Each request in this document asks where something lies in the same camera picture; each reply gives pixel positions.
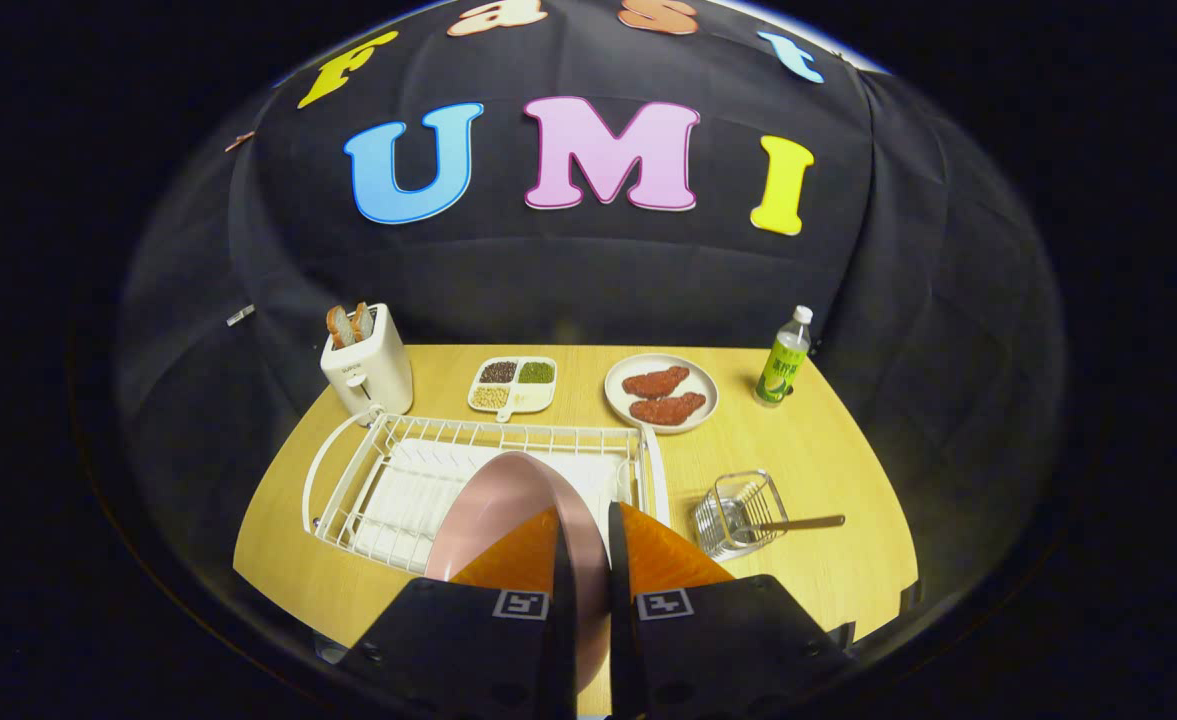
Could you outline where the black backdrop cloth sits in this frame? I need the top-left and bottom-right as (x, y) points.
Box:
(113, 0), (1067, 601)

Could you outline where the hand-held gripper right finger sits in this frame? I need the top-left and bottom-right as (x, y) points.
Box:
(606, 500), (859, 720)

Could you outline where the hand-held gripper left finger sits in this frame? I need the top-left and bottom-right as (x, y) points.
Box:
(333, 505), (581, 720)

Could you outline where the spoon with wooden handle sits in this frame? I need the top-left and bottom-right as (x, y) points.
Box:
(738, 514), (847, 536)

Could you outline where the green label drink bottle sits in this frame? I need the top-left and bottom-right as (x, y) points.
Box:
(754, 305), (815, 408)

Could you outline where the clear wire basket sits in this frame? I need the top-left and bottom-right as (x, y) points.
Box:
(692, 469), (789, 559)

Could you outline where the red-brown meat piece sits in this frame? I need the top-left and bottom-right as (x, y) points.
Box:
(629, 392), (707, 426)
(621, 366), (691, 399)

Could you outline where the white toaster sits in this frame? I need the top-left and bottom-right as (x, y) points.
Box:
(320, 303), (415, 421)

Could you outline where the white ribbed drain tray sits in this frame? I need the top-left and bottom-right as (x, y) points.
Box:
(353, 438), (629, 571)

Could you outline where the pink plate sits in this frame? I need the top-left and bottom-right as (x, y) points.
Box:
(424, 450), (614, 696)

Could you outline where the beige round serving dish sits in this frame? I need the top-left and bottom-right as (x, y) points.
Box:
(604, 353), (720, 435)

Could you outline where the white wire dish rack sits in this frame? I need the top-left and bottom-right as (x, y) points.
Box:
(302, 405), (671, 576)

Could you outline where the white divided bean dish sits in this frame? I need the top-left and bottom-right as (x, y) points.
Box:
(467, 356), (558, 421)

